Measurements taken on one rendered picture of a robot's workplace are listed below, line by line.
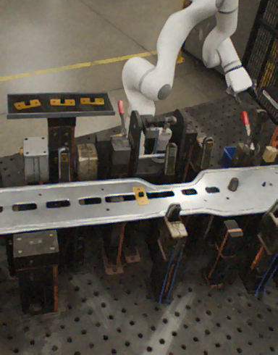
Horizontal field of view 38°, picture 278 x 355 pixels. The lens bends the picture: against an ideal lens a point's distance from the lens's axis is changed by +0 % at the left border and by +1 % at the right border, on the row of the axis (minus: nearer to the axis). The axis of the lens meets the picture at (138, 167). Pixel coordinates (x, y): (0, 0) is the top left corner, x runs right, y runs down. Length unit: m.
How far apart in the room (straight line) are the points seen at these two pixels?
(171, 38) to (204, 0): 0.18
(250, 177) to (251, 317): 0.49
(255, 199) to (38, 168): 0.75
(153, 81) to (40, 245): 0.79
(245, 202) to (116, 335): 0.61
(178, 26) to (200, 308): 1.04
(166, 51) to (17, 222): 0.86
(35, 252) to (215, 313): 0.68
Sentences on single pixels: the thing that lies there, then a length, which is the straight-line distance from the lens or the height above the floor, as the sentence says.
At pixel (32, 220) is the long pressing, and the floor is 1.00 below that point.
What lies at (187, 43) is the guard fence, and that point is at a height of 0.25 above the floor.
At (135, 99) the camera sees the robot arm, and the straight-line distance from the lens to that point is 1.74.
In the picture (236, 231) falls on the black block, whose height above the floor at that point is 0.99.
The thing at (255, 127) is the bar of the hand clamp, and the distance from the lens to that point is 1.55.
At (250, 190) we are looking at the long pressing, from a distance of 1.51.
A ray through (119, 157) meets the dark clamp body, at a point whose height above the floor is 1.04.
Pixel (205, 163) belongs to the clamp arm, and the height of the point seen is 1.01.
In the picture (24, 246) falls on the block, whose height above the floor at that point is 1.03.
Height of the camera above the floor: 1.94
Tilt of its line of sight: 40 degrees down
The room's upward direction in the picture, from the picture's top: 9 degrees clockwise
